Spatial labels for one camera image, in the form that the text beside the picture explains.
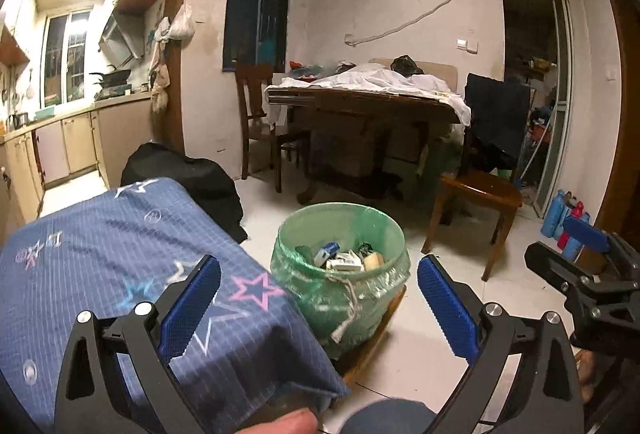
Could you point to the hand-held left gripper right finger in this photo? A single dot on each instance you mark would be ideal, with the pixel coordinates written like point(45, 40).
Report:
point(445, 304)

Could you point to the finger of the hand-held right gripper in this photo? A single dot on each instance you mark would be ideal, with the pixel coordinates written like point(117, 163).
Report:
point(550, 264)
point(585, 234)

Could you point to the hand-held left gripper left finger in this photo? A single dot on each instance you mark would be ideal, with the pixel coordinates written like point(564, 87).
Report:
point(192, 299)

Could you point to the tan cardboard box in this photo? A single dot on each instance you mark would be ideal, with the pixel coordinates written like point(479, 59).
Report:
point(373, 260)

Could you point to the small white carton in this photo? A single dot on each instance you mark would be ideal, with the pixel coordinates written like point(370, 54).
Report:
point(345, 262)

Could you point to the green-lined waste bin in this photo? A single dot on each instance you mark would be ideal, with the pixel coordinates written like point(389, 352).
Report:
point(310, 294)

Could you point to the small blue white box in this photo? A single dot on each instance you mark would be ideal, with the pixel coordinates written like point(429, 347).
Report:
point(325, 252)

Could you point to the person's right hand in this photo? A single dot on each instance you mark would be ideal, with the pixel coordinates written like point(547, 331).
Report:
point(584, 366)

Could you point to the person's left hand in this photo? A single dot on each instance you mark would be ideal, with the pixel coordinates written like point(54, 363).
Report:
point(290, 424)

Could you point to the blue plastic bottle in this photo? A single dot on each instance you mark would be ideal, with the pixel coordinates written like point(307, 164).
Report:
point(554, 214)

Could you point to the wooden chair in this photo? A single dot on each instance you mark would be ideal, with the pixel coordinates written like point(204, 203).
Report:
point(260, 124)
point(475, 191)

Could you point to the large black bag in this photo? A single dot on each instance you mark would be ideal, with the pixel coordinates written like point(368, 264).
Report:
point(185, 189)

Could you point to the blue star-print tablecloth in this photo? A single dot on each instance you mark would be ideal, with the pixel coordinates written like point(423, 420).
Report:
point(100, 239)

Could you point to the sliding glass door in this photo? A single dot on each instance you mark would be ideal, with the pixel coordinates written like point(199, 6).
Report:
point(557, 114)

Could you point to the brown wooden door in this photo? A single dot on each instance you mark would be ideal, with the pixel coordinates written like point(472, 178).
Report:
point(625, 114)

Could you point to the person's own leg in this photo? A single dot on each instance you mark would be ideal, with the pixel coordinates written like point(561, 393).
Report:
point(385, 416)

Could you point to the dark jacket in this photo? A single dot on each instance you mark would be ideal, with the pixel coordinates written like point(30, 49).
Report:
point(495, 114)

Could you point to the beige kitchen base cabinets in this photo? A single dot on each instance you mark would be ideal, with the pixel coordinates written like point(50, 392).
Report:
point(75, 149)

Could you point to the wooden dining table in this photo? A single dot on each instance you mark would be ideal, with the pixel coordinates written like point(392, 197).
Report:
point(360, 124)

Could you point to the hanging beige cloth bag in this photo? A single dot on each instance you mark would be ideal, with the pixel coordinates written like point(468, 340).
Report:
point(160, 89)

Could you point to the white cloth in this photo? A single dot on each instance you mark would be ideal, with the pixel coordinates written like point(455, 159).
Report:
point(380, 80)

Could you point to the black wok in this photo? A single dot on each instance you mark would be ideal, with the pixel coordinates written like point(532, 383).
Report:
point(113, 76)

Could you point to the green basin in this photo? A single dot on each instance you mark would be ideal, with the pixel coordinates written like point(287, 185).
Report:
point(42, 113)

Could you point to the black plastic bag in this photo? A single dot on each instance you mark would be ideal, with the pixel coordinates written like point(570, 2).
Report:
point(407, 64)

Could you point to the pile of coloured clothes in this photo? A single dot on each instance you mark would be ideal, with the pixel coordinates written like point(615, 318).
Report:
point(305, 69)

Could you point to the steel range hood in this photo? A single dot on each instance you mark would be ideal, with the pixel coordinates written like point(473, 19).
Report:
point(120, 39)

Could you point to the barred kitchen window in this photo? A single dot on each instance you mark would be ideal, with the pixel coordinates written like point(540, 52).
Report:
point(65, 56)

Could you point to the hanging white plastic bag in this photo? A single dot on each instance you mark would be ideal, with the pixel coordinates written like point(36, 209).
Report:
point(181, 24)

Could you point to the dark window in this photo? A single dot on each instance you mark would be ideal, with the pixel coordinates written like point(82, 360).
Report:
point(257, 4)

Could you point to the white double wall switch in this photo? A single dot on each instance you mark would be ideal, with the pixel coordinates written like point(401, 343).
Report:
point(467, 45)

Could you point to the beige wall cabinet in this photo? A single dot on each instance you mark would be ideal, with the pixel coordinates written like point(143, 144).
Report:
point(12, 49)

